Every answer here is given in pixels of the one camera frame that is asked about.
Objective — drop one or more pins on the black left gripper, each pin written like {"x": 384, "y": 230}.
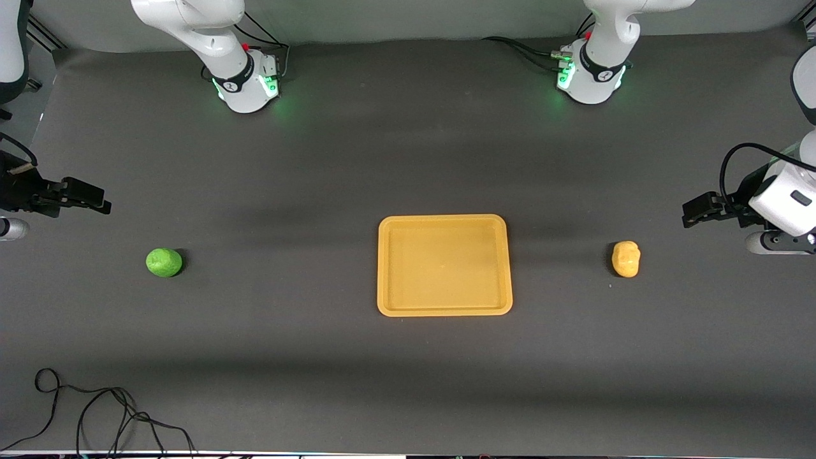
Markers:
{"x": 733, "y": 207}

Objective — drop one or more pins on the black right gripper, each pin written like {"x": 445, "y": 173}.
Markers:
{"x": 19, "y": 189}

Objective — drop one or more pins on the yellow potato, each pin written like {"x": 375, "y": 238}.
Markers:
{"x": 626, "y": 259}

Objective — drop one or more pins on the green apple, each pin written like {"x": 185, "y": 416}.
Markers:
{"x": 164, "y": 262}

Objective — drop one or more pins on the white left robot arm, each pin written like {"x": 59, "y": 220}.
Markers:
{"x": 599, "y": 76}

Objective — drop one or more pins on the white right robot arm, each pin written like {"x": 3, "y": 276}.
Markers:
{"x": 210, "y": 38}

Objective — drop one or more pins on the yellow plastic tray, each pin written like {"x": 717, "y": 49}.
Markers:
{"x": 440, "y": 268}

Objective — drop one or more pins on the black stand foot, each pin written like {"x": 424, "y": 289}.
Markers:
{"x": 33, "y": 84}
{"x": 5, "y": 115}

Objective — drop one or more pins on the dark grey table mat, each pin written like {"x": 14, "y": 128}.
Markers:
{"x": 319, "y": 159}

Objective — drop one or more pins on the aluminium frame profile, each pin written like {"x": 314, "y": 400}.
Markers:
{"x": 48, "y": 35}
{"x": 809, "y": 25}

